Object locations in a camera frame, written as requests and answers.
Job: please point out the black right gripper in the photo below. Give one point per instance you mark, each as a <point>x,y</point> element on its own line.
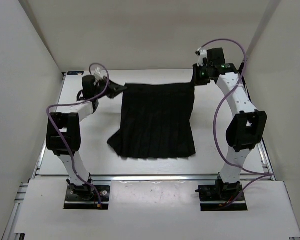
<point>197,67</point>

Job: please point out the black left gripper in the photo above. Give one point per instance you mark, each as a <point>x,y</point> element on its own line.
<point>114,89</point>

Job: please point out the black pleated skirt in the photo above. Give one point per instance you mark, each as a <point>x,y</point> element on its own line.
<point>155,122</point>

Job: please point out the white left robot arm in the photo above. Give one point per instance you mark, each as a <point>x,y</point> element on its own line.
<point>63,135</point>

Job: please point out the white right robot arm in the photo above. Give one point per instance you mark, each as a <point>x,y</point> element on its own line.
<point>244,132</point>

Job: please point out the blue left corner label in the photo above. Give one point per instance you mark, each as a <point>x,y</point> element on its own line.
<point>75,73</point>

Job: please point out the white front cover board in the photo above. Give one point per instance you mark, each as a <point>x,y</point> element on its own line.
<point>156,211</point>

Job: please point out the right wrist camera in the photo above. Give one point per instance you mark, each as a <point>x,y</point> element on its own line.
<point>215,56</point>

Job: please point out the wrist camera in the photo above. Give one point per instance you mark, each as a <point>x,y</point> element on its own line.
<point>88,86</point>
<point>215,56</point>

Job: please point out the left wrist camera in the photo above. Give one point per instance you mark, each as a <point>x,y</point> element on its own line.
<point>88,86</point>

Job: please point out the aluminium table edge rail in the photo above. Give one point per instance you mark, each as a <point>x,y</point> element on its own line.
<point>146,177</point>

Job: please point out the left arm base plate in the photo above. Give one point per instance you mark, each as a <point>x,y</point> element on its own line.
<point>83,197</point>

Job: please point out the right aluminium side rail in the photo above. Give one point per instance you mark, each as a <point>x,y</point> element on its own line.
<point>262,149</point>

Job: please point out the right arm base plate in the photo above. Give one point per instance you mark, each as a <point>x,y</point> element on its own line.
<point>213,199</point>

